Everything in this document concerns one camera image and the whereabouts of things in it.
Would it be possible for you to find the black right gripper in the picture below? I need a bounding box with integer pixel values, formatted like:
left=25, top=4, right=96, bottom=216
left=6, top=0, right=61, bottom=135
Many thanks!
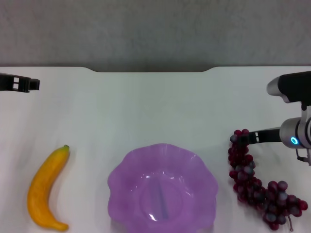
left=237, top=126, right=282, bottom=147

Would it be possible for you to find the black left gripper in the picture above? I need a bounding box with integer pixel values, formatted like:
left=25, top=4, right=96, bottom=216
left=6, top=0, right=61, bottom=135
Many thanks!
left=0, top=72, right=41, bottom=94

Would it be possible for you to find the red purple grape bunch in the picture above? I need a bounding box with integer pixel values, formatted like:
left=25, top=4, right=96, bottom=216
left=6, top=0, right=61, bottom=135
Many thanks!
left=227, top=129, right=309, bottom=231

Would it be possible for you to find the yellow banana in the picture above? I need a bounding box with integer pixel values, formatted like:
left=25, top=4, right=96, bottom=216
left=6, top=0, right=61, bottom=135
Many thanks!
left=26, top=144, right=70, bottom=232

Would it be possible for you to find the purple wavy plastic plate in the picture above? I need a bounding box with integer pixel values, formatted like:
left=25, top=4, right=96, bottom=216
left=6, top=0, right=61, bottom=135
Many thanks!
left=107, top=143, right=219, bottom=233

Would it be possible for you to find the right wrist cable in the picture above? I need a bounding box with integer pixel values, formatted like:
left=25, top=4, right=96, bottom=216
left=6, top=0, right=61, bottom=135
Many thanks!
left=295, top=147, right=311, bottom=167

